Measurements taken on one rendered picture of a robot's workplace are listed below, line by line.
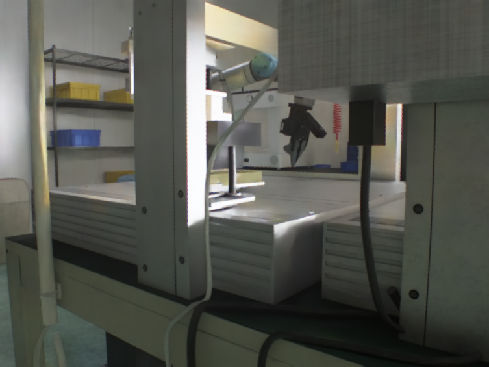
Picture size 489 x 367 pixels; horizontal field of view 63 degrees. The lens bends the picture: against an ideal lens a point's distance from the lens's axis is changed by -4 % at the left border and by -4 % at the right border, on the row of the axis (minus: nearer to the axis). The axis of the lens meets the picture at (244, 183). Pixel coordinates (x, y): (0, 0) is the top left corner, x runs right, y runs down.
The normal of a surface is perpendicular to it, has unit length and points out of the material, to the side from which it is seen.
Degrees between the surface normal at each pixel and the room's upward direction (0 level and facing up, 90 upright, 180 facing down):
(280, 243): 90
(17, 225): 93
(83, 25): 90
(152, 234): 90
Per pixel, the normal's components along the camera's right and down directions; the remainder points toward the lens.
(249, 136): 0.77, 0.05
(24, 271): -0.63, 0.07
